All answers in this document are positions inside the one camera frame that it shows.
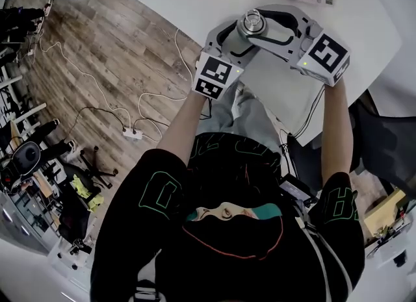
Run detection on yellow safety vest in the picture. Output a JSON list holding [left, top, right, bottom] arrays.
[[70, 173, 105, 213]]

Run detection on light wooden desk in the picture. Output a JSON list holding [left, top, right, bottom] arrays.
[[363, 187, 410, 240]]

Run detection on grey waist device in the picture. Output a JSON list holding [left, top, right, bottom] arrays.
[[278, 178, 319, 205]]

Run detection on white desk frame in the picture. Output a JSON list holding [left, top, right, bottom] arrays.
[[0, 66, 48, 139]]

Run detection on small desk plant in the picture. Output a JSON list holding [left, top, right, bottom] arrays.
[[372, 224, 400, 240]]

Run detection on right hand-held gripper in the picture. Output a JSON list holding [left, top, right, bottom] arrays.
[[247, 3, 352, 87]]

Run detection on grey backpack strap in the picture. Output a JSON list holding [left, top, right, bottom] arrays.
[[129, 278, 163, 302]]

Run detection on person's black printed shirt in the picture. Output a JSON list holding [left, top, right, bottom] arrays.
[[89, 131, 367, 302]]

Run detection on black mesh office chair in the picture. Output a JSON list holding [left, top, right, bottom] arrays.
[[287, 88, 416, 199]]

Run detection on cluttered storage shelf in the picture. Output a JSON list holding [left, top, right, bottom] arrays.
[[0, 177, 66, 249]]

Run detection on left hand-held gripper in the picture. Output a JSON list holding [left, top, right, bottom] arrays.
[[191, 19, 258, 101]]

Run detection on black swivel chair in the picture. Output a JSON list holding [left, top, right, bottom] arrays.
[[57, 145, 119, 246]]

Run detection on white power strip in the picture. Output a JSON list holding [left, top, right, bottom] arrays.
[[122, 126, 144, 140]]

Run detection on silver metal knob with ring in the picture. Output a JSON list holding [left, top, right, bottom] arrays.
[[236, 8, 268, 35]]

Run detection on person's grey trousers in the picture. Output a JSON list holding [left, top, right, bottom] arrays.
[[197, 81, 283, 154]]

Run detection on person's right forearm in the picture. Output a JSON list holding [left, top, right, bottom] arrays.
[[320, 78, 354, 187]]

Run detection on clear plastic storage box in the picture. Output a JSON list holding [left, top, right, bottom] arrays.
[[47, 237, 96, 284]]

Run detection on black floor cable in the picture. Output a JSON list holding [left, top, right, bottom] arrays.
[[73, 105, 170, 132]]

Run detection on person's left forearm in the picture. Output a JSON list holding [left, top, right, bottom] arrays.
[[155, 94, 213, 168]]

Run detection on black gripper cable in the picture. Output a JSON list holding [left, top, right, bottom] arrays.
[[292, 84, 326, 138], [200, 97, 214, 121]]

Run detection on white floor cable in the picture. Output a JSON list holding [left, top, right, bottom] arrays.
[[138, 27, 195, 143], [39, 40, 133, 132]]

